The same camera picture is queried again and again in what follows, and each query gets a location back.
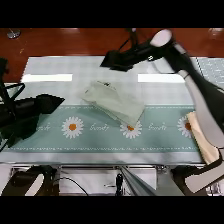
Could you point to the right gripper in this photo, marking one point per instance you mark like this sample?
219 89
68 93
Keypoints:
125 60

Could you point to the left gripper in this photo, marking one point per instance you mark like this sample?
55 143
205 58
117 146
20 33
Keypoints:
35 106

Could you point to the pale green shirt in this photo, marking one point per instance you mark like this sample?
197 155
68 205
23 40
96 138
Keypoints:
115 103

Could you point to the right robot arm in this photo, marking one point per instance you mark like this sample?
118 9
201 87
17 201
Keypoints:
206 113

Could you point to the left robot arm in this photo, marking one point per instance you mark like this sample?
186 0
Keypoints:
13 128

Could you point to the cream garment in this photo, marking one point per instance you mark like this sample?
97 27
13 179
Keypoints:
203 140

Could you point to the silver frame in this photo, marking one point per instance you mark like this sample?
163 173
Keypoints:
140 185

